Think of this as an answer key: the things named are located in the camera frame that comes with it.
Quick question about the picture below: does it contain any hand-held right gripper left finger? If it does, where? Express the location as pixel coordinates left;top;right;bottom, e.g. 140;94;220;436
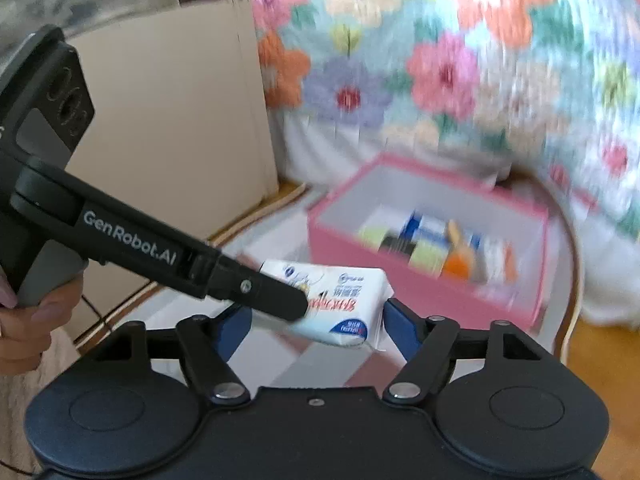
95;305;253;406

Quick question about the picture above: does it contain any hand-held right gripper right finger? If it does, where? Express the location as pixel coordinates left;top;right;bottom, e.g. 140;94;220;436
382;297;546;406

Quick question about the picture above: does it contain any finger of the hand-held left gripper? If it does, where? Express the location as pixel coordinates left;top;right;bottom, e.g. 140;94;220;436
190;253;308;321

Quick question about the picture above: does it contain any white tissue packet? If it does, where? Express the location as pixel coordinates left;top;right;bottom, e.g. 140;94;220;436
260;259;396;351

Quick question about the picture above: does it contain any green yarn ball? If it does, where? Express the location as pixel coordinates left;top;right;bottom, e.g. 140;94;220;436
357;225;447;277

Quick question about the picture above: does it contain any orange makeup sponge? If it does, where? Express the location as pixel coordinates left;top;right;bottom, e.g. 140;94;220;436
442;252;477;280

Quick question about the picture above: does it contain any pink cardboard box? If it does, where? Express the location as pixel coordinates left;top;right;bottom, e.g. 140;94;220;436
306;154;551;332

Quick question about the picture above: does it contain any blue wet wipes packet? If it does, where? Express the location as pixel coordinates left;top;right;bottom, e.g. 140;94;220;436
400;210;482;257

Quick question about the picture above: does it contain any foundation bottle with gold cap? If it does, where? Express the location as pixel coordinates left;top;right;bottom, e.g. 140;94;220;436
446;219;467;256

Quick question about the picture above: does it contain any orange and white card box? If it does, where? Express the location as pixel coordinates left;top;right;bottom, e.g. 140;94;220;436
479;239;519;287

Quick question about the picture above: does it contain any person's left hand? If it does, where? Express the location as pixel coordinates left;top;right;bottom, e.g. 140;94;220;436
0;274;86;377

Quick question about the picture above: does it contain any checkered cat rug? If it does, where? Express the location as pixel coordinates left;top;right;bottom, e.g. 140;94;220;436
75;170;587;392

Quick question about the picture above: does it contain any beige cardboard board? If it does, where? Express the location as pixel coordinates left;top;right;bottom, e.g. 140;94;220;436
64;0;281;343

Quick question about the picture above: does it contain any floral quilt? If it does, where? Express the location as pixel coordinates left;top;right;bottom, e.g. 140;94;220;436
200;0;640;243

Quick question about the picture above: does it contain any black cable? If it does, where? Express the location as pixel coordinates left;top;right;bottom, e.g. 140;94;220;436
80;294;109;324

